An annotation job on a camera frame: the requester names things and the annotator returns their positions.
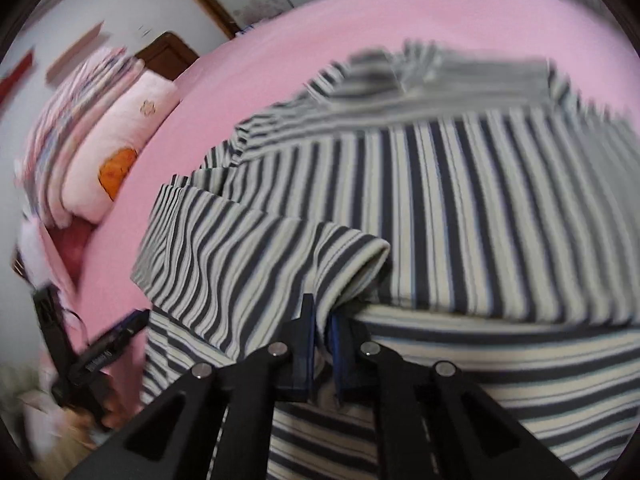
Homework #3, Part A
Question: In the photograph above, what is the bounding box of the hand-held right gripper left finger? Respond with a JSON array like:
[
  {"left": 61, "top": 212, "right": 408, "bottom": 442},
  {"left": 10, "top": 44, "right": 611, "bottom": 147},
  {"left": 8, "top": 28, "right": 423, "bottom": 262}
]
[{"left": 65, "top": 292, "right": 317, "bottom": 480}]

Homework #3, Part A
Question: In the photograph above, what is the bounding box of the dark wooden headboard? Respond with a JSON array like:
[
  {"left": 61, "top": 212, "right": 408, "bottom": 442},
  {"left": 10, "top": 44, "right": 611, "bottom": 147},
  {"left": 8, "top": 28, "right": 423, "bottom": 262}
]
[{"left": 135, "top": 31, "right": 201, "bottom": 82}]

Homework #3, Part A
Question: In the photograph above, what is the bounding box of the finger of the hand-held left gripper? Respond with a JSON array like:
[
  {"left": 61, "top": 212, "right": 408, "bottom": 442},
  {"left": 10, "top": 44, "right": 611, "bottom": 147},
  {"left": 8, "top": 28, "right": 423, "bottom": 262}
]
[{"left": 105, "top": 309, "right": 151, "bottom": 353}]

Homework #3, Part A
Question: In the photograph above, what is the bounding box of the pink pillow with orange print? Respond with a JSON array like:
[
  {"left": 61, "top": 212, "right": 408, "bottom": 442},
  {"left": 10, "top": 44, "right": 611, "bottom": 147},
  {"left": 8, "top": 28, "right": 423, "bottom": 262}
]
[{"left": 52, "top": 71, "right": 180, "bottom": 222}]

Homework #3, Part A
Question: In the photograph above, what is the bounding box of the bed with pink blanket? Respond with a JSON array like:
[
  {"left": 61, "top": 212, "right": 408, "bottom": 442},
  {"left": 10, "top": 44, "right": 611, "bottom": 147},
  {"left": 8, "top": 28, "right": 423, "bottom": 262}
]
[{"left": 65, "top": 0, "right": 640, "bottom": 411}]

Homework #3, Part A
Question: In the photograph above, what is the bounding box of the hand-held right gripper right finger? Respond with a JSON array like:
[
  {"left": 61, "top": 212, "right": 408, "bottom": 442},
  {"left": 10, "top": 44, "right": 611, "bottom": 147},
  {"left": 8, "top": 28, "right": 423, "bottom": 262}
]
[{"left": 327, "top": 310, "right": 581, "bottom": 480}]

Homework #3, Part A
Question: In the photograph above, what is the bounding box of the folded pink striped quilt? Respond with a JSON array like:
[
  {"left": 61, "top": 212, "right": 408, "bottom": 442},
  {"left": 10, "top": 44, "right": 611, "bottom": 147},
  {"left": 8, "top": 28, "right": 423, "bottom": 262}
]
[{"left": 20, "top": 46, "right": 146, "bottom": 211}]

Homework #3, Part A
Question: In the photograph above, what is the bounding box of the red wall shelf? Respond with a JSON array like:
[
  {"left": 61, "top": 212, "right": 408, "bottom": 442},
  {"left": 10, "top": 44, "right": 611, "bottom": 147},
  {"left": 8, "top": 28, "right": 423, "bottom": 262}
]
[{"left": 0, "top": 47, "right": 36, "bottom": 106}]

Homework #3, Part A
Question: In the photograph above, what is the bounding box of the black and white striped shirt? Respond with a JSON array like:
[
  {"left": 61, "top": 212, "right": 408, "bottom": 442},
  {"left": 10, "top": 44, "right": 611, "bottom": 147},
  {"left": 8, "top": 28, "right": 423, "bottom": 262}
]
[{"left": 131, "top": 40, "right": 640, "bottom": 480}]

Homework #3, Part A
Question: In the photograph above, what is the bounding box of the light wooden wall shelf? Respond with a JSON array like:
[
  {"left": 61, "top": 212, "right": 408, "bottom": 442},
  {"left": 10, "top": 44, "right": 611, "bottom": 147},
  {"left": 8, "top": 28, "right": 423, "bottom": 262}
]
[{"left": 46, "top": 21, "right": 106, "bottom": 83}]

